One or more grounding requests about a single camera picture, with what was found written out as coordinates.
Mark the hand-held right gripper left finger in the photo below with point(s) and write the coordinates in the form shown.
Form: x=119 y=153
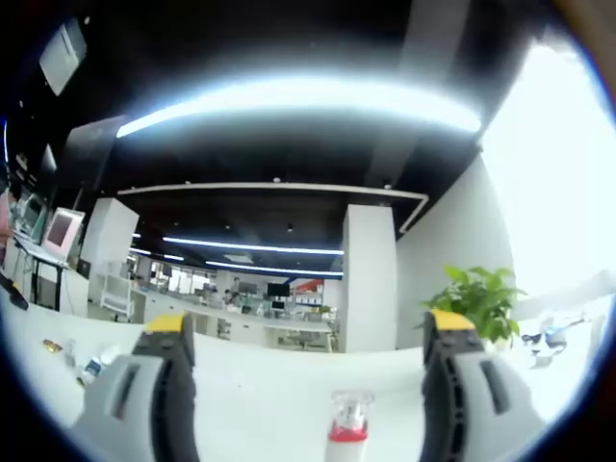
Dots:
x=144 y=394

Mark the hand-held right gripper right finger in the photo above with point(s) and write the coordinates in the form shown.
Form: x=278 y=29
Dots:
x=481 y=399

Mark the green landscape skincare sachet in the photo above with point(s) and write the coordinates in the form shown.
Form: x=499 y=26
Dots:
x=91 y=370

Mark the gold skincare sachet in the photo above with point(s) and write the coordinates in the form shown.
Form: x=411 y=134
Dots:
x=50 y=344

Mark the white bottle red collar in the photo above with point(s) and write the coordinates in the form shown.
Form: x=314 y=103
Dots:
x=344 y=443

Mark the black-legged standing desk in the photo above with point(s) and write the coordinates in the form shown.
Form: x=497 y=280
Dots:
x=43 y=255

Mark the pink-framed monitor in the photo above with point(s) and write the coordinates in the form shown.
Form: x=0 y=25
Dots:
x=60 y=233

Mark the small black box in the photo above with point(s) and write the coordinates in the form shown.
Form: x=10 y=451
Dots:
x=84 y=268

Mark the green potted plant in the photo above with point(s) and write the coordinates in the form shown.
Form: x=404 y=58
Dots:
x=474 y=298

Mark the row of white counters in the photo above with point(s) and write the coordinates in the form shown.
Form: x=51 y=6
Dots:
x=216 y=320

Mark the white ceiling air conditioner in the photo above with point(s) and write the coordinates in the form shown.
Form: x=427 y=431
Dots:
x=62 y=55

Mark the long ceiling light strip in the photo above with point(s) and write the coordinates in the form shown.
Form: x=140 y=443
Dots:
x=289 y=103

